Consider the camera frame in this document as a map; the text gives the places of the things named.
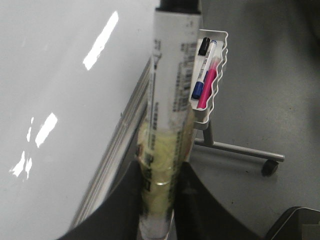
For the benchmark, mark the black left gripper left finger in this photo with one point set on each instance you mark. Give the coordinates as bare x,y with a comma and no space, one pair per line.
118,216

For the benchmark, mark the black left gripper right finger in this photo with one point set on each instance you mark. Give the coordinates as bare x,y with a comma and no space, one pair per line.
199,216

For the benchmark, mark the white black-tipped whiteboard marker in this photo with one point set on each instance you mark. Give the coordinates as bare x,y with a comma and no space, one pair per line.
164,138

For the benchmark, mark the white whiteboard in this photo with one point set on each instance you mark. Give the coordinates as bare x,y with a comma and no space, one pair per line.
67,71

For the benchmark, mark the grey stand leg with caster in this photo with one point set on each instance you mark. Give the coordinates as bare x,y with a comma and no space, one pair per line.
272,159

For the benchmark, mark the grey box corner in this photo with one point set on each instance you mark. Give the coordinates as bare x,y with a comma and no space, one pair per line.
296,223

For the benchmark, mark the pink highlighter marker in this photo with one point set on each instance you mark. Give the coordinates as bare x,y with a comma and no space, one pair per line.
210,77

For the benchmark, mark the blue-capped white marker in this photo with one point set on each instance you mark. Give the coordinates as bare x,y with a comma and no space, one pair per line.
198,88

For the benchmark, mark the black marker cap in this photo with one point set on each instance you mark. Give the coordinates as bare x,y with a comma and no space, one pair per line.
204,46

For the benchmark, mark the grey whiteboard ledge rail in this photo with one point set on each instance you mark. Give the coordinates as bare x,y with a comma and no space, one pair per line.
104,179

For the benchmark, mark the white wire marker tray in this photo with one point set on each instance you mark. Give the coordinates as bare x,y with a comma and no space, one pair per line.
202,117

